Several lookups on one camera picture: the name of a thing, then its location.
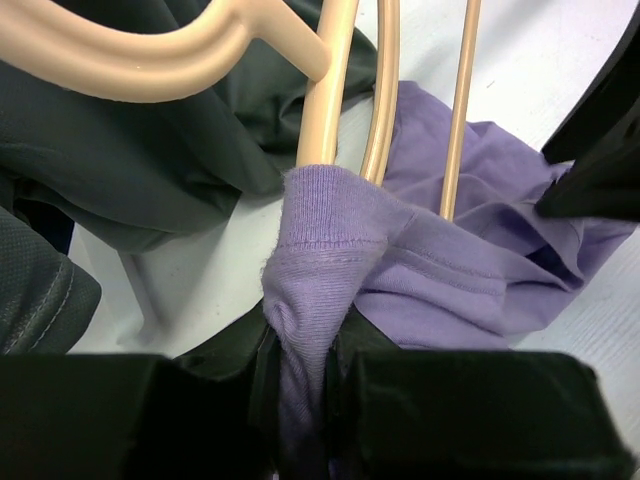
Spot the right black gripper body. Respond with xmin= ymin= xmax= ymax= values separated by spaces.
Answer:
xmin=535 ymin=11 xmax=640 ymax=223

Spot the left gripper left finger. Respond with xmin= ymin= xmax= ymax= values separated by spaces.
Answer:
xmin=1 ymin=307 xmax=280 ymax=479

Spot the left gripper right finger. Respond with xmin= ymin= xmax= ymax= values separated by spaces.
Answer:
xmin=327 ymin=310 xmax=638 ymax=479

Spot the purple t-shirt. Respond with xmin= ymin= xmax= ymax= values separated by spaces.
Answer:
xmin=256 ymin=82 xmax=633 ymax=479

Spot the beige plastic hanger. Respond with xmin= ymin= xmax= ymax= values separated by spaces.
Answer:
xmin=1 ymin=1 xmax=481 ymax=221

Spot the dark grey t-shirt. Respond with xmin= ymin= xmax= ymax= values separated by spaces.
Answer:
xmin=0 ymin=0 xmax=381 ymax=356

